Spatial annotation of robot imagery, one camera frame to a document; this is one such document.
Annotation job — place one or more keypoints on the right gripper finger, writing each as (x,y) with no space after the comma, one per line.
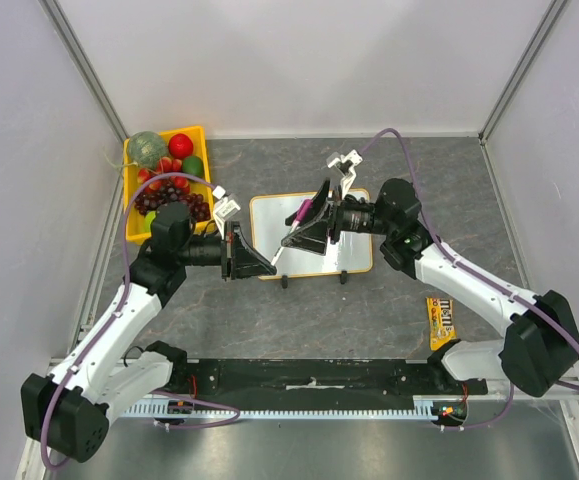
(310,237)
(312,212)

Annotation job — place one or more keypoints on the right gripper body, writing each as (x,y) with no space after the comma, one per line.
(331,218)

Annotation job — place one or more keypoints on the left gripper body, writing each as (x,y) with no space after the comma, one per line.
(226,252)

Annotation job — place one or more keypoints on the pink capped whiteboard marker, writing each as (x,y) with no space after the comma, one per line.
(299,217)

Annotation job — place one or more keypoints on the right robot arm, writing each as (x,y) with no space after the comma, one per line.
(539,339)

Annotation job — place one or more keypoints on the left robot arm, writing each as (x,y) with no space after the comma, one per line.
(71,409)

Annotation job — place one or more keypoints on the dark green lime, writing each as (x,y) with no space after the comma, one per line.
(193,165)

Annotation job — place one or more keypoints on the light green apple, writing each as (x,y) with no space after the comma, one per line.
(148,220)

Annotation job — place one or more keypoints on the purple grape bunch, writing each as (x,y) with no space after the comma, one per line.
(164,192)

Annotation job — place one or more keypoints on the yellow plastic bin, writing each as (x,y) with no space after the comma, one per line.
(134,228)

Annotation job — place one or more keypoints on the red apple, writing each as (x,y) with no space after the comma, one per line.
(180,146)

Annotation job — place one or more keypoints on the green melon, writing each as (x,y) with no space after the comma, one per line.
(146,148)

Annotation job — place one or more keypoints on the yellow candy packet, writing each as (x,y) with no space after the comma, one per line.
(440,318)

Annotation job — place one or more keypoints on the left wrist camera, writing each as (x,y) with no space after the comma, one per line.
(225,207)

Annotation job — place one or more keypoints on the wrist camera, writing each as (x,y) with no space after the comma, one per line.
(345,165)
(225,207)

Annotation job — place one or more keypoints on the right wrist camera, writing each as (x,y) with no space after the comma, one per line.
(345,165)

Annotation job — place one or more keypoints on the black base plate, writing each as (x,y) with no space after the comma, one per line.
(316,385)

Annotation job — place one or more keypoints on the white cable duct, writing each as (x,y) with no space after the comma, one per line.
(162,409)

